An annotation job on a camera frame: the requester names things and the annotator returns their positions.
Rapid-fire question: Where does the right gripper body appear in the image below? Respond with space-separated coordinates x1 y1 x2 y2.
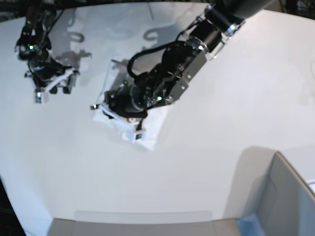
24 66 80 93

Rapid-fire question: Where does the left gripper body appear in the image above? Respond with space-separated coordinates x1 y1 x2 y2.
90 89 148 125

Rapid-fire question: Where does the white printed t-shirt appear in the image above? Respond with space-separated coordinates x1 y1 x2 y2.
92 59 170 152

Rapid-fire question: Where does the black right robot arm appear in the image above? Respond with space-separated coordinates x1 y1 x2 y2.
14 0 79 94

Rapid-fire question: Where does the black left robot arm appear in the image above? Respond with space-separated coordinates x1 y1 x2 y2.
90 0 271 121

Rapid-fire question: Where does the grey storage bin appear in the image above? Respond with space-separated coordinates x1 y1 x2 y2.
236 152 315 236

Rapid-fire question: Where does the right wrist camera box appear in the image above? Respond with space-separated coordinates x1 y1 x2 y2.
34 91 49 104

